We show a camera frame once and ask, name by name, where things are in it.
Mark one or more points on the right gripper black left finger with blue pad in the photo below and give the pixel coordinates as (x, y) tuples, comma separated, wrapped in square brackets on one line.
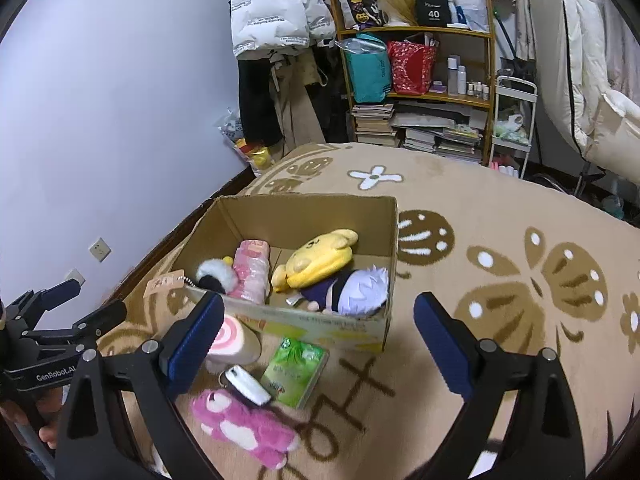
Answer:
[(95, 437)]

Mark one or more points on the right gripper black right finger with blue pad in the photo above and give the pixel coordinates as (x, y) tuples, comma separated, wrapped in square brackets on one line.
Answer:
[(543, 439)]

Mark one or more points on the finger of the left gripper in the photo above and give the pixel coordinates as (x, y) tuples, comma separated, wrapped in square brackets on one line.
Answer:
[(93, 326), (31, 305)]

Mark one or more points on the black white small pouch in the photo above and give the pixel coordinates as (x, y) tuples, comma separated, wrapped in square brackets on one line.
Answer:
[(244, 385)]

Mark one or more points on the pink plush toy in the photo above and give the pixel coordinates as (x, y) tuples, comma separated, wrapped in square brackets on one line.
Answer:
[(251, 265)]

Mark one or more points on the white-haired plush doll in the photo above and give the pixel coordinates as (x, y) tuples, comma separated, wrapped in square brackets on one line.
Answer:
[(353, 293)]

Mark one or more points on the yellow dog plush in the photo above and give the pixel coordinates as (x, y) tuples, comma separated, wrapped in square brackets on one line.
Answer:
[(316, 260)]

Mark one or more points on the person's left hand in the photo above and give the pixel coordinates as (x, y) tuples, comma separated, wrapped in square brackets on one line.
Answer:
[(49, 404)]

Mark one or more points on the black white furry plush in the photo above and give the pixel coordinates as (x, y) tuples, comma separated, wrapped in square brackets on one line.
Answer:
[(216, 275)]

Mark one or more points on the pink swirl roll plush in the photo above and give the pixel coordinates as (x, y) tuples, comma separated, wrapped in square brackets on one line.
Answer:
[(235, 344)]

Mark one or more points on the pink white bear plush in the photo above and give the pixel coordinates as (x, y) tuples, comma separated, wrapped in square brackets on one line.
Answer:
[(257, 431)]

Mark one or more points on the beige floral blanket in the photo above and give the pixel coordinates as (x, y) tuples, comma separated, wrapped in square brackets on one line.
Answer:
[(521, 264)]

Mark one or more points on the green tissue pack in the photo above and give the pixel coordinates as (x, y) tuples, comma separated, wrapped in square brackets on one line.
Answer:
[(293, 371)]

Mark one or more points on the brown cardboard box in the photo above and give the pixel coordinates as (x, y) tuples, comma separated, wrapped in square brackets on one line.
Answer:
[(286, 222)]

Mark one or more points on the white metal cart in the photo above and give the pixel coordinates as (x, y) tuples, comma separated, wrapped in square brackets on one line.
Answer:
[(513, 125)]

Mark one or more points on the stack of books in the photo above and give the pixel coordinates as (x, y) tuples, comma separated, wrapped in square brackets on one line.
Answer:
[(372, 124)]

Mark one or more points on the wooden bookshelf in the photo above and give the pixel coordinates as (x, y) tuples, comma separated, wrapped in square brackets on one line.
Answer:
[(450, 64)]

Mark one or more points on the white puffer jacket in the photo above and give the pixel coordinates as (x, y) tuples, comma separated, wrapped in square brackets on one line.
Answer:
[(263, 28)]

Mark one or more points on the teal bag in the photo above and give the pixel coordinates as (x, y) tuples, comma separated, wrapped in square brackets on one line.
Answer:
[(368, 67)]

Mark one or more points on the cream duvet on rack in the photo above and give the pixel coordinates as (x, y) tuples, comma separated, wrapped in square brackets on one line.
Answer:
[(588, 75)]

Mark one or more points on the red patterned bag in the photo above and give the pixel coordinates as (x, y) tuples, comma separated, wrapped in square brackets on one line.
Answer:
[(412, 65)]

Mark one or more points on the black box with 40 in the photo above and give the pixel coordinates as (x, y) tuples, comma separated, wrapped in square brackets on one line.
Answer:
[(434, 13)]

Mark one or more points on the white wall socket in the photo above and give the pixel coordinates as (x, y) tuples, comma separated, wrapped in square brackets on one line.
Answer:
[(100, 249)]

